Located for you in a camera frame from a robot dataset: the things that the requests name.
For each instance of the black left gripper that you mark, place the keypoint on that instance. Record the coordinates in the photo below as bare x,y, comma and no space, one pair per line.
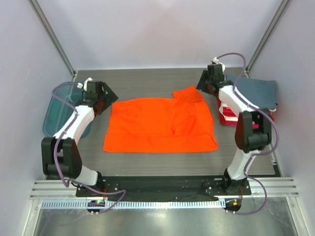
108,96

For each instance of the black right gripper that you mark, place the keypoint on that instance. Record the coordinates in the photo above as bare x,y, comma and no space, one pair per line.
203,81

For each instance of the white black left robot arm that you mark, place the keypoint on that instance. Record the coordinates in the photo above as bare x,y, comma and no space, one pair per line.
60,155

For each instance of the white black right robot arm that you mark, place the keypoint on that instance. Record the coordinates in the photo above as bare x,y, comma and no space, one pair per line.
253,129

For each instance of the folded magenta t-shirt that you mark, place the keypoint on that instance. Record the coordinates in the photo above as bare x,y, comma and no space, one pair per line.
228,112

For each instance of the teal plastic bin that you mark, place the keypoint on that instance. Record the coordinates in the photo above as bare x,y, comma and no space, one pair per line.
65,115

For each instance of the folded blue-grey t-shirt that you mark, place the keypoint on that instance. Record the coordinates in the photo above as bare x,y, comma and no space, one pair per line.
259,92

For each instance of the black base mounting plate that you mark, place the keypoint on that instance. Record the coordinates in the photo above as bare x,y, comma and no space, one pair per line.
176,188

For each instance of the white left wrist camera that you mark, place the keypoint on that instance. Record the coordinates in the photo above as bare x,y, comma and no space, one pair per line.
84,85

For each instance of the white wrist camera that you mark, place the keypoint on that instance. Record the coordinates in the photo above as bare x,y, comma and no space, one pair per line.
84,85
215,60

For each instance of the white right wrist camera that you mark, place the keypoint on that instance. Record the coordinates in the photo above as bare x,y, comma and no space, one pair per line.
215,60

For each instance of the left aluminium frame post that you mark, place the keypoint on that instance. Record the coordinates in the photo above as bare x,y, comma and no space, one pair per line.
50,32

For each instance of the aluminium frame post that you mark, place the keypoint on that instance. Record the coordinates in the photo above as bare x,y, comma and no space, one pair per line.
276,18
50,32

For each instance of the right aluminium frame post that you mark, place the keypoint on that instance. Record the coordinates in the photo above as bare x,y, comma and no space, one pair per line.
276,18

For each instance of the slotted grey cable duct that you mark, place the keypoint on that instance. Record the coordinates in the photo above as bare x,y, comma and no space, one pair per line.
99,204

